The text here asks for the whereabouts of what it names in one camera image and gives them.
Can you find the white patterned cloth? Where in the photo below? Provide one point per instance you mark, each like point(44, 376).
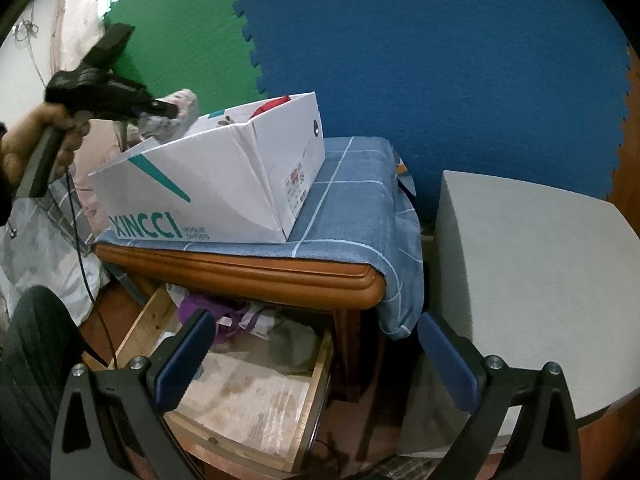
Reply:
point(47, 242)

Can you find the wooden drawer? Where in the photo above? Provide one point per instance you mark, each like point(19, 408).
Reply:
point(242, 417)

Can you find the green foam mat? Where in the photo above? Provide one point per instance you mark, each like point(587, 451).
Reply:
point(188, 44)

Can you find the purple underwear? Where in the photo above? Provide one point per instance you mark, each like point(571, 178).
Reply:
point(232, 317)

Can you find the white XINCCI cardboard box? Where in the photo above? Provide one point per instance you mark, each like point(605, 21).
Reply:
point(229, 179)

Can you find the blue checked cloth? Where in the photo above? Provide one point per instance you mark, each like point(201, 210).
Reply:
point(357, 211)

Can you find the wooden nightstand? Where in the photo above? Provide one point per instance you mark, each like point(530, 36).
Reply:
point(309, 284)

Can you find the white hexagon pattern underwear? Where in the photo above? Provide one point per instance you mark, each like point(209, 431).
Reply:
point(165, 129)

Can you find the blue foam mat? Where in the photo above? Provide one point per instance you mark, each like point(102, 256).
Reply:
point(532, 90)

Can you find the beige floral curtain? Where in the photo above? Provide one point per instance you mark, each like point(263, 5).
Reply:
point(77, 25)

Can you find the brown foam mat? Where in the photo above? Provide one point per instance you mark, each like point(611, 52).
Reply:
point(625, 192)

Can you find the grey green underwear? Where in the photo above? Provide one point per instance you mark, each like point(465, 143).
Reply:
point(293, 348)

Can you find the red underwear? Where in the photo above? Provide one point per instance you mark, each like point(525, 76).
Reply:
point(270, 105)

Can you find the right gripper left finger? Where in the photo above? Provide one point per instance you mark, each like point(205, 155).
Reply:
point(177, 359)

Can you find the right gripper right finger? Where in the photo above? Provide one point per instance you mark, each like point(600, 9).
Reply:
point(459, 365)

